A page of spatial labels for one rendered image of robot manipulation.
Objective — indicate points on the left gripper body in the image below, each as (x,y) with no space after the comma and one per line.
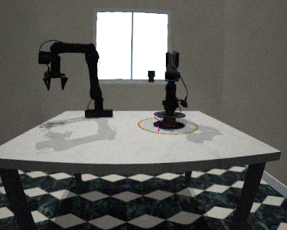
(170,100)

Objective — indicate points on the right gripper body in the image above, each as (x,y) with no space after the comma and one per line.
(56,72)

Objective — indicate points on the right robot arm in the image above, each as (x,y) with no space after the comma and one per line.
(92,60)

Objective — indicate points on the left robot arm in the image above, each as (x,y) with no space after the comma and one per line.
(172,74)

